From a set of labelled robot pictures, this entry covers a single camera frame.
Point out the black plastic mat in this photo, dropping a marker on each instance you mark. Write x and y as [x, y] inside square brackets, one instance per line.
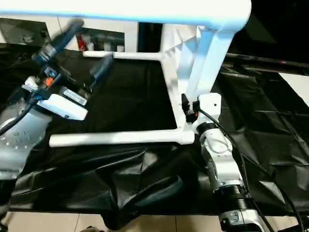
[120, 96]

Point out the dark metal rail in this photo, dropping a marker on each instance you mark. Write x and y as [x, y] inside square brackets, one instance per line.
[260, 59]

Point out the white glass-door cabinet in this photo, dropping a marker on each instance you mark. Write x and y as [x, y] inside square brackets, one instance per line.
[131, 38]

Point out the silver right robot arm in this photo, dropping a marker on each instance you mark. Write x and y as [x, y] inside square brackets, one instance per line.
[217, 150]

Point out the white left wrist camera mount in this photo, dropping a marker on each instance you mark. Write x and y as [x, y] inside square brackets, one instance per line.
[65, 107]

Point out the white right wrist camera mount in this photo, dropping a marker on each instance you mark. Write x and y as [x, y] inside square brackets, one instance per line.
[210, 104]

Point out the white flat board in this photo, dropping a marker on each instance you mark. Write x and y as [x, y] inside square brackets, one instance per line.
[299, 84]

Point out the white plastic table top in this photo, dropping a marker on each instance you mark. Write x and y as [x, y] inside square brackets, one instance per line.
[212, 53]

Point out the red bottle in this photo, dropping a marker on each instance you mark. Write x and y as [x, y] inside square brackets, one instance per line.
[80, 43]

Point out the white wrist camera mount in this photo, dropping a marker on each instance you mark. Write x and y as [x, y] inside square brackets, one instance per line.
[210, 104]
[65, 107]

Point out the small white cup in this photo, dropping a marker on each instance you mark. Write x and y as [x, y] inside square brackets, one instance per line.
[119, 48]

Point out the white plastic table leg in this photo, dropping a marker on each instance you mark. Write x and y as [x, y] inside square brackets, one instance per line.
[120, 137]
[130, 55]
[120, 9]

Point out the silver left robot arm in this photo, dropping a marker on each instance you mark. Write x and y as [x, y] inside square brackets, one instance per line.
[21, 135]

